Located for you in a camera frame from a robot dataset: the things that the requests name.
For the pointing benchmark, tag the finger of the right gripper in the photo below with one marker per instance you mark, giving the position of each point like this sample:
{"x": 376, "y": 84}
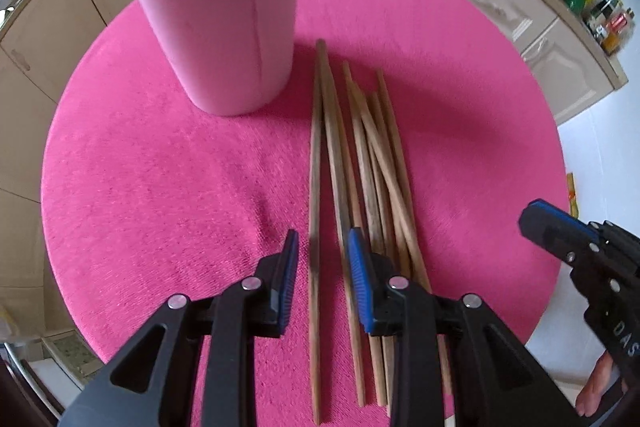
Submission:
{"x": 562, "y": 236}

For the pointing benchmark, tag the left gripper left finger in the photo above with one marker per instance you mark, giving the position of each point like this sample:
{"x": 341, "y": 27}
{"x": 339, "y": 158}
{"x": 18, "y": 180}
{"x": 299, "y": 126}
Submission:
{"x": 280, "y": 278}

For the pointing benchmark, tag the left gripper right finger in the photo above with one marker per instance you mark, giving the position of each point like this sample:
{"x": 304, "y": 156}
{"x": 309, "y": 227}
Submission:
{"x": 370, "y": 274}

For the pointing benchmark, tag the right hand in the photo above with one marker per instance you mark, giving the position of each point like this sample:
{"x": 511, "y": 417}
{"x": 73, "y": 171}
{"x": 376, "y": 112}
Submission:
{"x": 588, "y": 401}

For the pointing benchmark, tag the pink round tablecloth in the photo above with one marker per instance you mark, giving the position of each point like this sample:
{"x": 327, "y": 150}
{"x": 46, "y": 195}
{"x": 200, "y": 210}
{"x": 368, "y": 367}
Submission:
{"x": 144, "y": 196}

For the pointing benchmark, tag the red cap sauce bottle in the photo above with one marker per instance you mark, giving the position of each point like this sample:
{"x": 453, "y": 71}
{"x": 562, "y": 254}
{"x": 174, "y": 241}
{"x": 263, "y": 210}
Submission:
{"x": 615, "y": 30}

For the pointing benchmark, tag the pink cup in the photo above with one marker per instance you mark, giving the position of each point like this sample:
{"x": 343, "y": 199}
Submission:
{"x": 230, "y": 56}

